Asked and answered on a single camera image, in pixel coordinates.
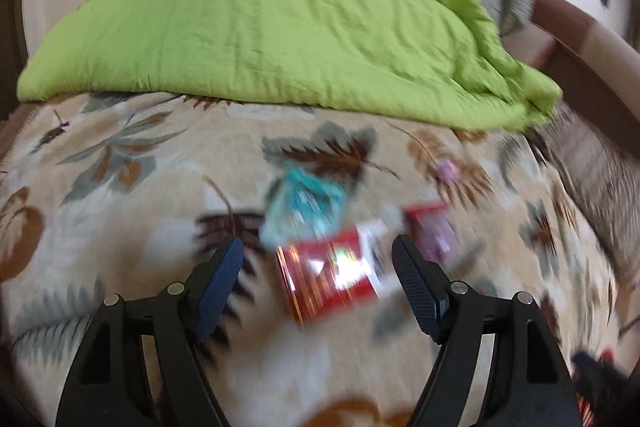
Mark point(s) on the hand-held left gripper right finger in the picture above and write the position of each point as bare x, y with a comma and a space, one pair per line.
417, 287

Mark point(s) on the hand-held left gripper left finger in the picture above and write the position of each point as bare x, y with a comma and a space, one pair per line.
220, 287

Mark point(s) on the purple snack packet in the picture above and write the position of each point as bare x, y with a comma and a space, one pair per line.
432, 232

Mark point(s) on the red snack packet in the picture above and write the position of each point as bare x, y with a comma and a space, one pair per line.
325, 277

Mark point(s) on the teal snack packet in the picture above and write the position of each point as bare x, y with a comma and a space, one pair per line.
302, 207

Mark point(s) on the leaf print blanket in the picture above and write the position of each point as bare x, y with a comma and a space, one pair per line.
125, 227

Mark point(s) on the pink crumpled paper ball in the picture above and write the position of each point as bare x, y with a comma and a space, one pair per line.
447, 170

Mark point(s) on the green blanket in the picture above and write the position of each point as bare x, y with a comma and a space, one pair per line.
280, 17

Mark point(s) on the brown headboard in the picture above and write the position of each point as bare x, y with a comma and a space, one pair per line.
575, 22

